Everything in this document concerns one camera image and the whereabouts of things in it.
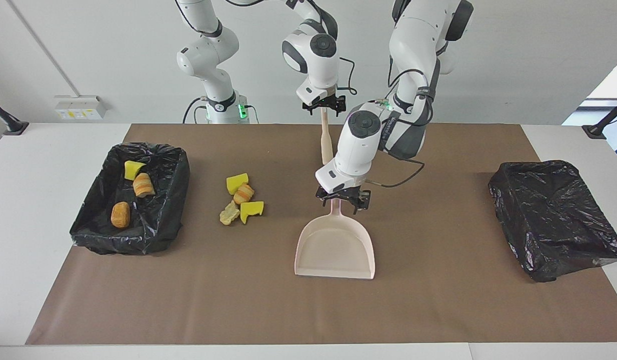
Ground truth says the pink plastic dustpan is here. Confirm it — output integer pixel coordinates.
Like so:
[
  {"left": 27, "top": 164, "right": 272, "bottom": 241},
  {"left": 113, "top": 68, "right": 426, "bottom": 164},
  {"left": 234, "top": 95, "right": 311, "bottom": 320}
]
[{"left": 294, "top": 197, "right": 377, "bottom": 280}]

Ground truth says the beige rock chunk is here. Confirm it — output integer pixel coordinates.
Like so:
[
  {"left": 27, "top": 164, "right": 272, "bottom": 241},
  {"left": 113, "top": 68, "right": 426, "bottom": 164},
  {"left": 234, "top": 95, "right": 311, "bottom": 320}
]
[{"left": 219, "top": 200, "right": 241, "bottom": 226}]

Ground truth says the yellow sponge piece green backing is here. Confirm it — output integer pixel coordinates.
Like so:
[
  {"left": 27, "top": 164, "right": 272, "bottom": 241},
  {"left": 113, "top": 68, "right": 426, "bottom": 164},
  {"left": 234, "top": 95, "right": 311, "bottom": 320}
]
[{"left": 124, "top": 160, "right": 147, "bottom": 181}]

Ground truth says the brown bread roll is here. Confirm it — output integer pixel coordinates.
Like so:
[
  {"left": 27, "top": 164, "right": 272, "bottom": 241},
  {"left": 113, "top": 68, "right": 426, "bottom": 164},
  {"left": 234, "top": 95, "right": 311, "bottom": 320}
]
[{"left": 110, "top": 201, "right": 132, "bottom": 230}]

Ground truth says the black bag-lined bin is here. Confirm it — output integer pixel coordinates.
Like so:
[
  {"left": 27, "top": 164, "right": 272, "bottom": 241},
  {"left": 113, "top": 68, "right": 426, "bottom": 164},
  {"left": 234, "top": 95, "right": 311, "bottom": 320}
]
[
  {"left": 488, "top": 160, "right": 617, "bottom": 283},
  {"left": 69, "top": 142, "right": 191, "bottom": 256}
]

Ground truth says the brown table mat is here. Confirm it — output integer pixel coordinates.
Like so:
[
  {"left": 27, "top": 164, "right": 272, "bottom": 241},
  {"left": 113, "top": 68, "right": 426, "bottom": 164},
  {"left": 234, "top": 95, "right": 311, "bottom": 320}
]
[{"left": 26, "top": 123, "right": 617, "bottom": 346}]

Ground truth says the black clamp stand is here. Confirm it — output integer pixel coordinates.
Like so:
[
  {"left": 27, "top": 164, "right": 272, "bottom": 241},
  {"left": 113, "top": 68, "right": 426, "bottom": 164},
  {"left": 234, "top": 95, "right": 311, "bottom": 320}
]
[
  {"left": 582, "top": 97, "right": 617, "bottom": 140},
  {"left": 0, "top": 96, "right": 29, "bottom": 136}
]

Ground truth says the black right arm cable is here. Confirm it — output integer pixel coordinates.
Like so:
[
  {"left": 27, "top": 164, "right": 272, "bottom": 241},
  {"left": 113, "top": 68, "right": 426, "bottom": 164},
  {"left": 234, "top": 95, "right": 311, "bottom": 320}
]
[{"left": 337, "top": 56, "right": 358, "bottom": 97}]

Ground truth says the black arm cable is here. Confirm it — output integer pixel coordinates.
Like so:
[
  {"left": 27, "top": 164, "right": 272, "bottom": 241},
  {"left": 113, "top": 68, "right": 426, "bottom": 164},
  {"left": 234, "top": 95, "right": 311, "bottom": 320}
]
[
  {"left": 337, "top": 56, "right": 358, "bottom": 97},
  {"left": 362, "top": 55, "right": 442, "bottom": 189}
]

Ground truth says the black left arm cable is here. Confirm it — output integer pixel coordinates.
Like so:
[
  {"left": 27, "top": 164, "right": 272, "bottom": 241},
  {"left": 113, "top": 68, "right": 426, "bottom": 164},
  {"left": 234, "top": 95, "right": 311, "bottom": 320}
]
[{"left": 362, "top": 55, "right": 442, "bottom": 189}]

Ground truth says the black base power cable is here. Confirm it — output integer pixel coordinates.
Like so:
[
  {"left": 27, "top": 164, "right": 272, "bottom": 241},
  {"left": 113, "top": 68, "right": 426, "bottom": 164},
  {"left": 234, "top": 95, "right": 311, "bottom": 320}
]
[{"left": 182, "top": 96, "right": 209, "bottom": 124}]

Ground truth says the white wall outlet box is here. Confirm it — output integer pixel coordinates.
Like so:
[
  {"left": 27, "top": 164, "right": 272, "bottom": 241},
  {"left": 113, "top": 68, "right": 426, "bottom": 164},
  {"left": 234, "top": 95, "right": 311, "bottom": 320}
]
[{"left": 54, "top": 95, "right": 108, "bottom": 121}]

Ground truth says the white wall cable conduit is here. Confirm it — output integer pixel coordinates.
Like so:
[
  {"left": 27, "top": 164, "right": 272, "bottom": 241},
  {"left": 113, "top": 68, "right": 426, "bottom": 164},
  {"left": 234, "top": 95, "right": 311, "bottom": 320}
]
[{"left": 7, "top": 0, "right": 80, "bottom": 98}]

